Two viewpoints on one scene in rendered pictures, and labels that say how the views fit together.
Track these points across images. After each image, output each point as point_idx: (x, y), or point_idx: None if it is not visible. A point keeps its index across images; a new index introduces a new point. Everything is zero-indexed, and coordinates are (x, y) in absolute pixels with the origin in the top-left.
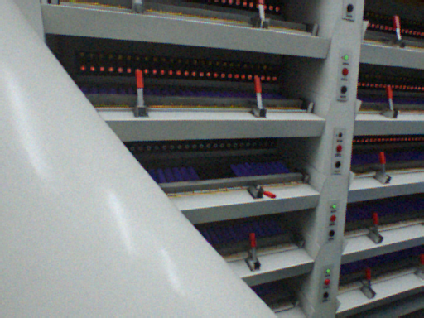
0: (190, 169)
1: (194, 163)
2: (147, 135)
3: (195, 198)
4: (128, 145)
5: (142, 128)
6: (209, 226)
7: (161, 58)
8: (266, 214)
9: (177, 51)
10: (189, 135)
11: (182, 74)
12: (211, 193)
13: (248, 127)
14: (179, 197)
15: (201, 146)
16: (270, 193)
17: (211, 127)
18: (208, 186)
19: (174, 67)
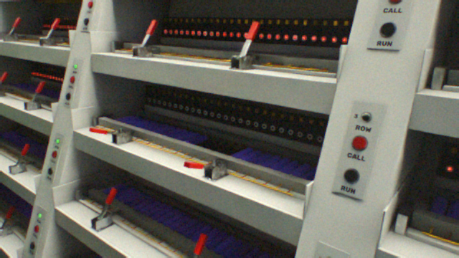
0: (199, 135)
1: (216, 135)
2: (135, 74)
3: (161, 153)
4: (173, 101)
5: (132, 67)
6: (211, 223)
7: (216, 19)
8: (216, 209)
9: (247, 15)
10: (163, 79)
11: (235, 36)
12: (175, 154)
13: (215, 78)
14: (153, 148)
15: (232, 120)
16: (193, 163)
17: (180, 74)
18: (180, 148)
19: (227, 29)
